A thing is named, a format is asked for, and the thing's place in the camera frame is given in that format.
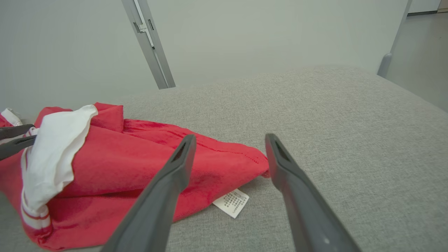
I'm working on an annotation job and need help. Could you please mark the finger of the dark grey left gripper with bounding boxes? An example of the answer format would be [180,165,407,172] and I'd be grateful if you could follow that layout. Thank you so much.
[0,136,37,160]
[0,124,35,140]

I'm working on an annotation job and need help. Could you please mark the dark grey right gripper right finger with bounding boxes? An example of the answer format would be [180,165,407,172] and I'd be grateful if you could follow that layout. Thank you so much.
[265,133,361,252]

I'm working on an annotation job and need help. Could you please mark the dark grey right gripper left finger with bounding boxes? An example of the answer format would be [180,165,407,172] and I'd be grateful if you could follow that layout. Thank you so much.
[101,134,197,252]

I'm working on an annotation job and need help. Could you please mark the red shorts with white stripes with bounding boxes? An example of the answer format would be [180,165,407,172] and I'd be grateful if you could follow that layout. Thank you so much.
[0,108,23,127]

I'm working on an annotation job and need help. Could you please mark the red shirt with white sleeves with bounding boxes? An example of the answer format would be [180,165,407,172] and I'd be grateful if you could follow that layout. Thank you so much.
[0,102,271,252]

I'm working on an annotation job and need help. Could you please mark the grey fabric sofa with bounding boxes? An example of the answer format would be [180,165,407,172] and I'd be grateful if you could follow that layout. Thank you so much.
[0,65,448,252]

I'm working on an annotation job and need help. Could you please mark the grey double partition post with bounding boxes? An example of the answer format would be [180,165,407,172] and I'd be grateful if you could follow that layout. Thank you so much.
[121,0,176,90]

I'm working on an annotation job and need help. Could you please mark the grey corner partition post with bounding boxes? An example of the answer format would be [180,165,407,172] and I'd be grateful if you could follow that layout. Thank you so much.
[377,0,413,78]

